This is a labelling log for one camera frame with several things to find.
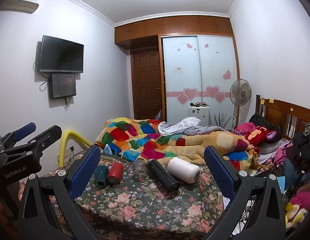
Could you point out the red cup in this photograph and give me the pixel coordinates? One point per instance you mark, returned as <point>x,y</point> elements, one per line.
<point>115,173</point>

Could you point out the wooden wardrobe with heart stickers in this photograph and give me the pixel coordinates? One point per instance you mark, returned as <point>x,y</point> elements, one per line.
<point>199,62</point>

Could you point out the dark green faceted cup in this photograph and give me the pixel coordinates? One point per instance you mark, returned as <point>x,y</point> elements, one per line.
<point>101,176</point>

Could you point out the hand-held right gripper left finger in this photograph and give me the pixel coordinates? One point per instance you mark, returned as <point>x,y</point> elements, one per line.
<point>84,171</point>

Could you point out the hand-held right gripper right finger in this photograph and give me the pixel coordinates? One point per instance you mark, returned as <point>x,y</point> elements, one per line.
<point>219,172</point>

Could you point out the dried twig bundle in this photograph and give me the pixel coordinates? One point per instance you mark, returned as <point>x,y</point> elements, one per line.
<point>222,121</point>

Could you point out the standing electric fan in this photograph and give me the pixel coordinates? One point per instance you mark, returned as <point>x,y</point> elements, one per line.
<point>241,92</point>

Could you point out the wooden bed headboard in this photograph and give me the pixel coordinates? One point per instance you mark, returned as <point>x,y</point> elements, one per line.
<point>282,115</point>

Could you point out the blue packet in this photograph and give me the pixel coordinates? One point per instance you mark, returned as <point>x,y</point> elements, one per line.
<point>108,150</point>

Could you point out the grey white crumpled cloth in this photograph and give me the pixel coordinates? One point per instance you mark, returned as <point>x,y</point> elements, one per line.
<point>180,126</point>

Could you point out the white cup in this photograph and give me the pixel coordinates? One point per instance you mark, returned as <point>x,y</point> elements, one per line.
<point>182,170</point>

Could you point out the small white cabinet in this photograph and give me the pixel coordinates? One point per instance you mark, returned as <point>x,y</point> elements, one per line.
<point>198,115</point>

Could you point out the small black wall monitor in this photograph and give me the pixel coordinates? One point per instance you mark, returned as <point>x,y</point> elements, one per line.
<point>63,85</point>

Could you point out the floral bed sheet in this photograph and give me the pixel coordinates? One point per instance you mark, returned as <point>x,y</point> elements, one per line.
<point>145,205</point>

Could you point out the black wall television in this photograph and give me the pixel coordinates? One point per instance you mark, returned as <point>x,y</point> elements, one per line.
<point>61,53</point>

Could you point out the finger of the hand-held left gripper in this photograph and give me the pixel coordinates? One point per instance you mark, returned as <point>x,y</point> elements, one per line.
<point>46,136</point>
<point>23,130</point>

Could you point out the red plush toy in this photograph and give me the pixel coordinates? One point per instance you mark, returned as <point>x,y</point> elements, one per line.
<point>258,135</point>

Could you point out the yellow foam tube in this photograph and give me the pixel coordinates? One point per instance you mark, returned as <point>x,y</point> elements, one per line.
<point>63,145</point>

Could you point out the black clothes pile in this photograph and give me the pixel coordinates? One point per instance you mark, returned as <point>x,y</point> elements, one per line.
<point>302,145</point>

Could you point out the pink clothes pile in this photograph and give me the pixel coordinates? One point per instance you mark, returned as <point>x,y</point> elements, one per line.
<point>244,128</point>

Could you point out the brown wooden door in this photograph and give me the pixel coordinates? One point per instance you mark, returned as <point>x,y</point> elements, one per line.
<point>147,85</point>

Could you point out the clear glass cup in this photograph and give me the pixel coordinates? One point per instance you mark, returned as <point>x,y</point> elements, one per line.
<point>140,170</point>

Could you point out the black thermos cup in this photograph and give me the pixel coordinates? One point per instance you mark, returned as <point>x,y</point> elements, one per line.
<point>162,175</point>

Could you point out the yellow plush toy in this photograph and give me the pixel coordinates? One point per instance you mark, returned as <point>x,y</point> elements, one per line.
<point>293,215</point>

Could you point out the colourful patchwork blanket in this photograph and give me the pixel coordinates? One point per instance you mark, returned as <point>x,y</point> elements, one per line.
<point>150,142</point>

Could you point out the black bag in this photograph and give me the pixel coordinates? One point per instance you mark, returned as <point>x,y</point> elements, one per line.
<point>257,120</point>

